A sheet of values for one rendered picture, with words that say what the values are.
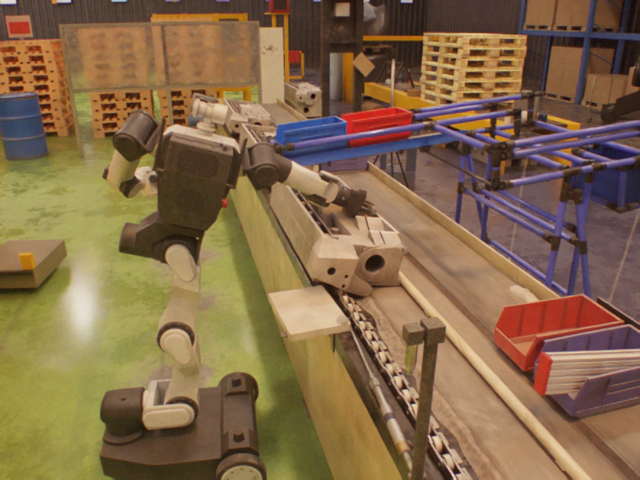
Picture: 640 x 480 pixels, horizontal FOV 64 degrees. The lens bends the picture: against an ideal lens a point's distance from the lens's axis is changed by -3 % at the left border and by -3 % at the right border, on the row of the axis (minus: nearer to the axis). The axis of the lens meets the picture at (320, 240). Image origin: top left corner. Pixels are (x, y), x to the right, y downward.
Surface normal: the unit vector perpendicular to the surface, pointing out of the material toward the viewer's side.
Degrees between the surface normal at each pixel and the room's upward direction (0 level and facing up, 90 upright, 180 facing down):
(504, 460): 0
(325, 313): 0
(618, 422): 0
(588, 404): 92
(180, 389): 90
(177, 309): 90
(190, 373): 114
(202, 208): 104
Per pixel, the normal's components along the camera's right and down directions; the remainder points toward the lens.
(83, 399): 0.00, -0.92
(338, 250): 0.29, -0.51
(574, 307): 0.25, 0.34
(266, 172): 0.18, 0.66
